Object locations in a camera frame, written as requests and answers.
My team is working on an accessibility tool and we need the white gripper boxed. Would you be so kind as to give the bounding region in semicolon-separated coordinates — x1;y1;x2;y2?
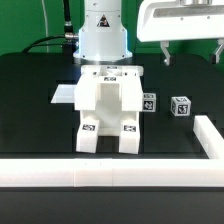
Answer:
137;0;224;66

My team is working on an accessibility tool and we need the white tagged cube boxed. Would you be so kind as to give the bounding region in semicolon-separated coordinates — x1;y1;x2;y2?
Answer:
170;96;191;116
143;93;156;112

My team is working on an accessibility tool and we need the white chair back frame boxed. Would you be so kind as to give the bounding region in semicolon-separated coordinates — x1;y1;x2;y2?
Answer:
74;65;144;112

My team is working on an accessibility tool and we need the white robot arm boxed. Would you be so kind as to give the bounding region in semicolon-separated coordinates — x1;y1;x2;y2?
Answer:
73;0;224;65

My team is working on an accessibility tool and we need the white fiducial marker plate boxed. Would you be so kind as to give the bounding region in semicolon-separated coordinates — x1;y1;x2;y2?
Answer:
51;84;76;104

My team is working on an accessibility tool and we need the white U-shaped fence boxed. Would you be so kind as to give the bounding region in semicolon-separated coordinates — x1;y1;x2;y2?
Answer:
0;115;224;187

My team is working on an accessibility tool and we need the black cable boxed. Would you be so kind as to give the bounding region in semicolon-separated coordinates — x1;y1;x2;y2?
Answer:
21;0;80;54

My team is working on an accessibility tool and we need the white thin cable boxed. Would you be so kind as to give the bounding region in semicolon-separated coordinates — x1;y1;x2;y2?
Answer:
41;0;50;54

